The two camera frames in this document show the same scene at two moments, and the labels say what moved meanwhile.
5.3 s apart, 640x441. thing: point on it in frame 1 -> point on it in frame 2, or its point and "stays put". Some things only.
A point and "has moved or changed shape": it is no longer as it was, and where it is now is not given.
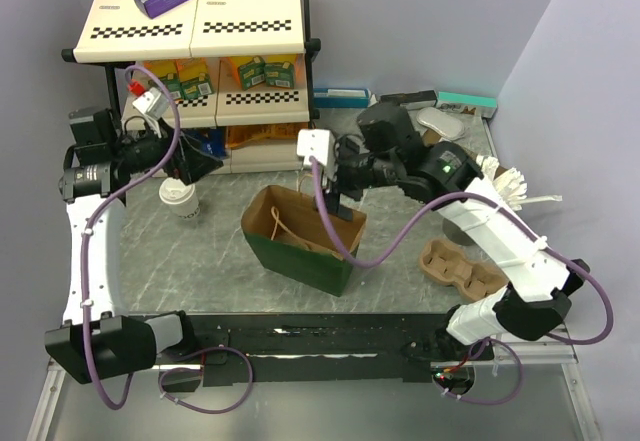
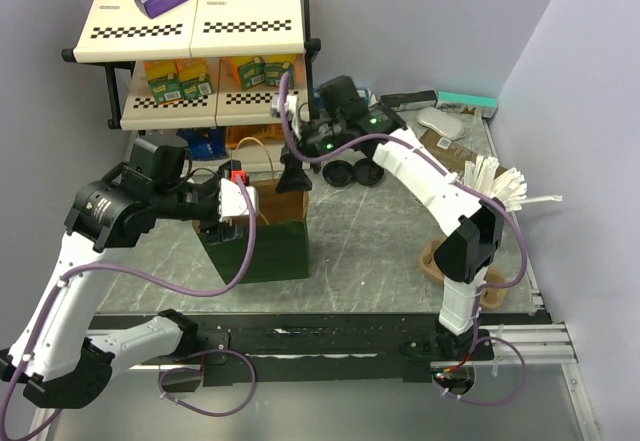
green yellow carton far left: [167, 71] stays put
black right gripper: [346, 146] -> [292, 178]
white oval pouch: [441, 123] stays put
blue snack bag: [214, 139] stays put
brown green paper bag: [289, 237] has moved or changed shape
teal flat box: [467, 104] stays put
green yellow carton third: [253, 73] stays put
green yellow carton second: [194, 78] stays put
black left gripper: [188, 162] -> [215, 229]
